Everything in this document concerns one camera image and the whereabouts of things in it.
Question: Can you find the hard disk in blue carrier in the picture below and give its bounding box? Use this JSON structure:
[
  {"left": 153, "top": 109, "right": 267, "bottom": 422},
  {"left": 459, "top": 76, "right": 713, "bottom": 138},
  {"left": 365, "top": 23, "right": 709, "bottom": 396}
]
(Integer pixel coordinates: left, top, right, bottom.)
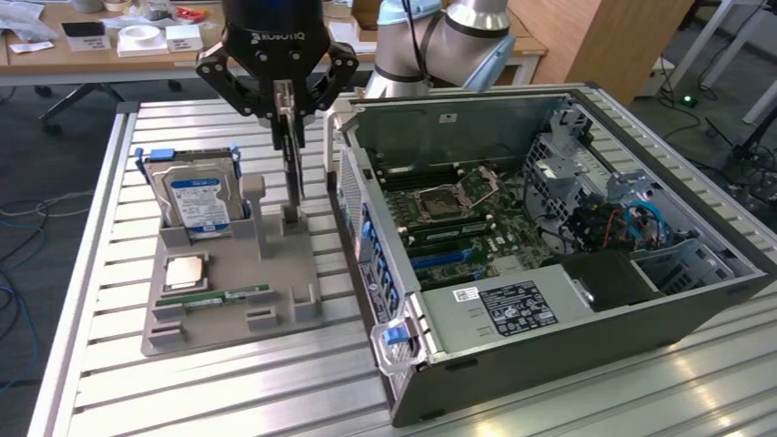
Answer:
[{"left": 131, "top": 141, "right": 245, "bottom": 240}]

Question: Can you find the white bowl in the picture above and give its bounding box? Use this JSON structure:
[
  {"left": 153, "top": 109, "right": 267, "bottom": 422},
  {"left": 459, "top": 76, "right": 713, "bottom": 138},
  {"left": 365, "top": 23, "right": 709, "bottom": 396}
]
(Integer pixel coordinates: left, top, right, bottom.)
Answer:
[{"left": 118, "top": 25, "right": 159, "bottom": 43}]

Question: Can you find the white paper label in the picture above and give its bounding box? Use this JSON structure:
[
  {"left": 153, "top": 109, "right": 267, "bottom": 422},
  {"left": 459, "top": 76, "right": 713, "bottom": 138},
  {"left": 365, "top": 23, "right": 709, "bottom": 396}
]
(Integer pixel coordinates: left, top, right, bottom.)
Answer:
[{"left": 6, "top": 40, "right": 55, "bottom": 54}]

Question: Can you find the dark small item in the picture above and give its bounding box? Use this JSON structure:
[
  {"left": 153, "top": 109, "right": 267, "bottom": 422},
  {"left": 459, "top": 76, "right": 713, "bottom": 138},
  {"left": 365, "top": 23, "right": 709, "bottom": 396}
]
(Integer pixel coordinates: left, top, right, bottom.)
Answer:
[{"left": 135, "top": 0, "right": 175, "bottom": 23}]

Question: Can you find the black and white box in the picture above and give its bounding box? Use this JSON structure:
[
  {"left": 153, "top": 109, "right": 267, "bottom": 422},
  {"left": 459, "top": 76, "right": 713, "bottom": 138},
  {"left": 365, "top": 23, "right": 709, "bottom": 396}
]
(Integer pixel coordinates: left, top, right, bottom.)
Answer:
[{"left": 59, "top": 21, "right": 111, "bottom": 52}]

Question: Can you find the flat white box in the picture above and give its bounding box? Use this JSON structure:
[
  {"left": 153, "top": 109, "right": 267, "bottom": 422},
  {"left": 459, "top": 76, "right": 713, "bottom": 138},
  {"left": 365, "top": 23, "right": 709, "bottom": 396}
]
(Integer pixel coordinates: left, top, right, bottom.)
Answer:
[{"left": 115, "top": 35, "right": 170, "bottom": 59}]

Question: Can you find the grey floor cable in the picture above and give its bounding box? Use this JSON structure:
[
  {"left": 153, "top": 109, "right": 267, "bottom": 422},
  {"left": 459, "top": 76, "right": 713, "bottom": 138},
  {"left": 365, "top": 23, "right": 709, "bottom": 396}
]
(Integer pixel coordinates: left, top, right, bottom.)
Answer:
[{"left": 0, "top": 189, "right": 93, "bottom": 219}]

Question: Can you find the silver CPU chip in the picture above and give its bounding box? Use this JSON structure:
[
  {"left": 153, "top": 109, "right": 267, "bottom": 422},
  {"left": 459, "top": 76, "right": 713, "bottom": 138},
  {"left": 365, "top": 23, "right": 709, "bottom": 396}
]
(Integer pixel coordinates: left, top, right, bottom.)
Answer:
[{"left": 163, "top": 255, "right": 206, "bottom": 289}]

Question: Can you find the blue data wire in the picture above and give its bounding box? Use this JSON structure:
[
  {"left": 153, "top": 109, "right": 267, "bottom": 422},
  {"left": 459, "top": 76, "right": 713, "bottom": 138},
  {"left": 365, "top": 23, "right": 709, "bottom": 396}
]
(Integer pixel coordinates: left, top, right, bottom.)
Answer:
[{"left": 623, "top": 199, "right": 674, "bottom": 250}]

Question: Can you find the low-profile graphics card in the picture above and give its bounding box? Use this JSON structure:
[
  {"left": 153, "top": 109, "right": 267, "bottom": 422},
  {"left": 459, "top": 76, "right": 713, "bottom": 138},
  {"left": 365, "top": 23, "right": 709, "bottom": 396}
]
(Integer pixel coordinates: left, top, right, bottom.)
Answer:
[{"left": 270, "top": 79, "right": 306, "bottom": 225}]

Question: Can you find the grey plastic parts rack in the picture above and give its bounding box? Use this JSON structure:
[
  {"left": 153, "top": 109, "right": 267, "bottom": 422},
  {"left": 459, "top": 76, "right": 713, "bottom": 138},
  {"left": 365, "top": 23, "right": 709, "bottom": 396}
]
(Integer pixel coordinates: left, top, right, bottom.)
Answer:
[{"left": 139, "top": 175, "right": 323, "bottom": 357}]

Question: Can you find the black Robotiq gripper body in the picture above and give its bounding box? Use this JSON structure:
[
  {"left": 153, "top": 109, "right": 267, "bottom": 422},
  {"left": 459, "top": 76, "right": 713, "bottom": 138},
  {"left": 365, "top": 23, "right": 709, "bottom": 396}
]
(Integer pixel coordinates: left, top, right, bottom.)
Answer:
[{"left": 218, "top": 0, "right": 334, "bottom": 84}]

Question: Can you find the brown cardboard box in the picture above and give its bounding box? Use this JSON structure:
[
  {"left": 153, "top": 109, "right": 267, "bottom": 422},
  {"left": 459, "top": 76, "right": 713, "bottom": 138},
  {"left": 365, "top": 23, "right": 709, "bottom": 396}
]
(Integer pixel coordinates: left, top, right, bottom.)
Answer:
[{"left": 350, "top": 0, "right": 383, "bottom": 31}]

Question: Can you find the CPU socket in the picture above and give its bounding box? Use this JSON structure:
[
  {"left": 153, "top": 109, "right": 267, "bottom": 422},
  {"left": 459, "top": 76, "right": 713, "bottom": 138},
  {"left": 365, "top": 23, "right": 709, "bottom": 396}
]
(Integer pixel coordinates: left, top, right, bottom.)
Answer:
[{"left": 411, "top": 186, "right": 471, "bottom": 222}]

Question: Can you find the white cube box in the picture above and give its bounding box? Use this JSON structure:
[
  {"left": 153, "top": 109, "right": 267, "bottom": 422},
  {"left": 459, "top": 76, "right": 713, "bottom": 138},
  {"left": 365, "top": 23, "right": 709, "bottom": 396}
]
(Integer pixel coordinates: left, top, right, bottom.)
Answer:
[{"left": 163, "top": 25, "right": 203, "bottom": 54}]

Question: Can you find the metal socket cover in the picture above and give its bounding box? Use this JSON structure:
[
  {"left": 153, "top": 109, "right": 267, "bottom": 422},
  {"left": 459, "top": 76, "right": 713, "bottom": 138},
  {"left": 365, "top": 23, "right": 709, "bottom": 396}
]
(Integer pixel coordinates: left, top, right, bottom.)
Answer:
[{"left": 457, "top": 163, "right": 502, "bottom": 201}]

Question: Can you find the small white floor unit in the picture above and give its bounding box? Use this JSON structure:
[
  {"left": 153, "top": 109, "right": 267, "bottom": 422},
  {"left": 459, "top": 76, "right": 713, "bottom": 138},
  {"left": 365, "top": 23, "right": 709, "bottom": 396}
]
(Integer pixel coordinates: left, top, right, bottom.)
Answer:
[{"left": 643, "top": 56, "right": 675, "bottom": 99}]

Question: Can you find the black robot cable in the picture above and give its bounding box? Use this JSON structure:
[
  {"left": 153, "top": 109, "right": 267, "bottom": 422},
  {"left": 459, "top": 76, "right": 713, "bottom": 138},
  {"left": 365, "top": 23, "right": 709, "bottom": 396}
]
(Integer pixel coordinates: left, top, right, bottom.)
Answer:
[{"left": 397, "top": 0, "right": 439, "bottom": 92}]

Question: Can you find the black plastic shroud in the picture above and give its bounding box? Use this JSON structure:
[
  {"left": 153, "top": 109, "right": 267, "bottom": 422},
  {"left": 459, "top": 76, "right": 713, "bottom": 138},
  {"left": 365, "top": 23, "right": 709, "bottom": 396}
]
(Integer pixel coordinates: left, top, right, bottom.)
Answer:
[{"left": 561, "top": 249, "right": 663, "bottom": 313}]

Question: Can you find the black equipment stand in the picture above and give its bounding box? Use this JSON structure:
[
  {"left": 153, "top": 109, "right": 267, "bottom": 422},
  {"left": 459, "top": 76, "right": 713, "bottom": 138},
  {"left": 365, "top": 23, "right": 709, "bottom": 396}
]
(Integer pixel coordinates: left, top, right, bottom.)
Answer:
[{"left": 727, "top": 102, "right": 777, "bottom": 206}]

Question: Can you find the white table frame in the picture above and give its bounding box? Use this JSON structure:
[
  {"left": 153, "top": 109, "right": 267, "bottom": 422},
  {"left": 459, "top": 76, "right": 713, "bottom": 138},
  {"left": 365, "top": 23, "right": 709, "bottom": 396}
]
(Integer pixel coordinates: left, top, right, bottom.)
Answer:
[{"left": 661, "top": 0, "right": 777, "bottom": 125}]

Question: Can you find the blue floor cable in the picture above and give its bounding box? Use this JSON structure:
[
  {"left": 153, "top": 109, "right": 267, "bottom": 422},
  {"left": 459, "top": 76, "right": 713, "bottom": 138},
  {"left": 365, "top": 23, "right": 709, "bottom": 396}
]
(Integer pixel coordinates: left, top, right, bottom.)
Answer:
[{"left": 0, "top": 218, "right": 47, "bottom": 391}]

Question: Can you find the green RAM stick bare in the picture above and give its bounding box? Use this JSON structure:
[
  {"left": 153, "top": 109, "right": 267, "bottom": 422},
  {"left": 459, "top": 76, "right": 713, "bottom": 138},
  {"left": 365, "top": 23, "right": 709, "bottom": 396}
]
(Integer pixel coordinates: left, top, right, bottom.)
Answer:
[{"left": 155, "top": 284, "right": 270, "bottom": 307}]

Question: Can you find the open black PC case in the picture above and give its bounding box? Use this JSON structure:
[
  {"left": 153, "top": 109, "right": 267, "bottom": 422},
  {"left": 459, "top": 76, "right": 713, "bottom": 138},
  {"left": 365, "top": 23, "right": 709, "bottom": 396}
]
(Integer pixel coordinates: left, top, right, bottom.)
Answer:
[{"left": 322, "top": 88, "right": 777, "bottom": 429}]

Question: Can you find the black chair base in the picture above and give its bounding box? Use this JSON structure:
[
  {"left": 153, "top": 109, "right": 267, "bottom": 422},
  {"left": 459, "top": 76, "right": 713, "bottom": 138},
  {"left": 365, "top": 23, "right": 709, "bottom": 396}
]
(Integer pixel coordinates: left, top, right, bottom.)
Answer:
[{"left": 34, "top": 79, "right": 183, "bottom": 137}]

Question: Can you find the silver disk bay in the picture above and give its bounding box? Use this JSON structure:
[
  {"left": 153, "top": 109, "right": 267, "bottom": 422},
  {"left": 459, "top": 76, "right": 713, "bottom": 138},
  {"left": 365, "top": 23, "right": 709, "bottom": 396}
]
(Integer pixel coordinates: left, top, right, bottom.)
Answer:
[{"left": 629, "top": 238, "right": 737, "bottom": 297}]

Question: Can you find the red wire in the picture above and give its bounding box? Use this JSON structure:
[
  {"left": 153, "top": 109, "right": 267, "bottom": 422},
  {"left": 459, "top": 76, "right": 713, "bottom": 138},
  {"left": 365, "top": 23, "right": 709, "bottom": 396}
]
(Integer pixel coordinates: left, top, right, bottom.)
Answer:
[{"left": 606, "top": 207, "right": 630, "bottom": 249}]

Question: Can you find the silver drive cage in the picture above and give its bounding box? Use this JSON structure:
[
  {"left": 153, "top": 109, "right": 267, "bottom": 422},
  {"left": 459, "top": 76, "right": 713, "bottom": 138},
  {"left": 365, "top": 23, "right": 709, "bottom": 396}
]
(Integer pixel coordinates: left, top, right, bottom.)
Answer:
[{"left": 522, "top": 131, "right": 662, "bottom": 210}]

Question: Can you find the clear plastic bag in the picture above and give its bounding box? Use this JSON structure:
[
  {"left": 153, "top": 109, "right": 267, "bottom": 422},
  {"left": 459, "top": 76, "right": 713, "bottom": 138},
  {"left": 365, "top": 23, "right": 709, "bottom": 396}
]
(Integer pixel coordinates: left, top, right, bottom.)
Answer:
[{"left": 0, "top": 1, "right": 61, "bottom": 43}]

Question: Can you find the white paper stack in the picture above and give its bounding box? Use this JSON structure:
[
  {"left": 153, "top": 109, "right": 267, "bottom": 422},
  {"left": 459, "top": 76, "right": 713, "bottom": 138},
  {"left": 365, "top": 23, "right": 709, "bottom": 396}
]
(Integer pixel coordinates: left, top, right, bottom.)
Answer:
[{"left": 330, "top": 21, "right": 381, "bottom": 56}]

